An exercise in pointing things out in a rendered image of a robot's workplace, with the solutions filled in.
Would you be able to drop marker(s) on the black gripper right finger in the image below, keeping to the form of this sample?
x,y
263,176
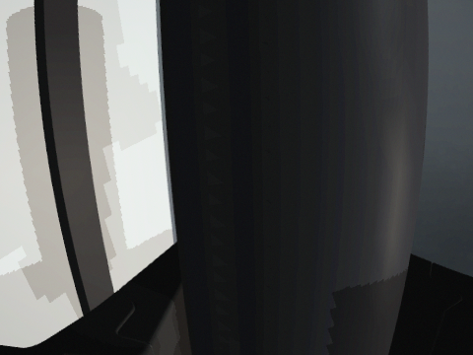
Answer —
x,y
436,314

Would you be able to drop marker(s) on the grey rectangular mat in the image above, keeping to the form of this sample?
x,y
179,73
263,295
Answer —
x,y
162,90

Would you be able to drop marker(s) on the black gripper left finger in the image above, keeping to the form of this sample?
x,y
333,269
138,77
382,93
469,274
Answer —
x,y
145,317

